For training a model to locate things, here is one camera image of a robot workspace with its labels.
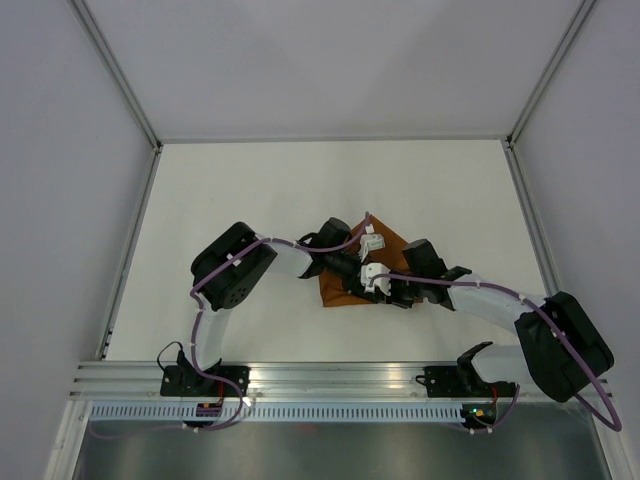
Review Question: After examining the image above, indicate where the brown satin napkin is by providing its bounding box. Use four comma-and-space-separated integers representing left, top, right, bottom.
319, 215, 409, 308

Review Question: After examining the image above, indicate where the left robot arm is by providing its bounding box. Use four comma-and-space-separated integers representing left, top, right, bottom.
176, 217, 386, 396

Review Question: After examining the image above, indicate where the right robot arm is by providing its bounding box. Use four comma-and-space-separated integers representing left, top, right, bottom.
364, 239, 614, 403

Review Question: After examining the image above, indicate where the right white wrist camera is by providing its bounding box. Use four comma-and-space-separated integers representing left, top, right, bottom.
360, 263, 391, 296

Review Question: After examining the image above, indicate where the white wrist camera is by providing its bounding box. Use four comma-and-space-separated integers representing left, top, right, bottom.
358, 224, 385, 262
360, 263, 391, 296

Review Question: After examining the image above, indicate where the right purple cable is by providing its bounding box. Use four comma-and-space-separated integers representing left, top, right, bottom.
367, 269, 625, 435

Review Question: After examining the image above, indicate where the purple cable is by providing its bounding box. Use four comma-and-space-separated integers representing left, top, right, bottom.
89, 210, 372, 441
367, 269, 625, 435

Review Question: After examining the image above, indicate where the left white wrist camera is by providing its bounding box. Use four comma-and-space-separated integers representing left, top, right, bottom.
358, 224, 385, 262

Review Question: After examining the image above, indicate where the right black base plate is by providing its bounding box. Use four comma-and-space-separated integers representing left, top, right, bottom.
414, 365, 516, 399

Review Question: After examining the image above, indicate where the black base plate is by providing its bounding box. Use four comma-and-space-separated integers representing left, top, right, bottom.
160, 364, 250, 398
414, 365, 516, 399

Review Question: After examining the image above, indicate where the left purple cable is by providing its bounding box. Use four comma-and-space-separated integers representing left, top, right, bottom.
89, 210, 372, 441

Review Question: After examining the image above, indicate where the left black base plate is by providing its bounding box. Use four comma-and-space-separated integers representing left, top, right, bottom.
160, 364, 250, 398

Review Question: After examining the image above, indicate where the aluminium mounting rail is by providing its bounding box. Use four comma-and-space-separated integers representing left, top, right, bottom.
68, 361, 455, 402

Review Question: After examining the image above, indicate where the white slotted cable duct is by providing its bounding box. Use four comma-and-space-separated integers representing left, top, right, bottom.
89, 402, 465, 423

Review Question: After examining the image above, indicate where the left aluminium frame post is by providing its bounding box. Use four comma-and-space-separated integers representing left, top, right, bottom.
68, 0, 162, 152

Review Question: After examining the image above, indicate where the aluminium frame post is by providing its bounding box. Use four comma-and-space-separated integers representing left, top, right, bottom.
68, 0, 162, 152
505, 0, 599, 149

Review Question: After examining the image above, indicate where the right aluminium frame post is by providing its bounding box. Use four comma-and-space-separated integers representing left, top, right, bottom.
505, 0, 599, 149

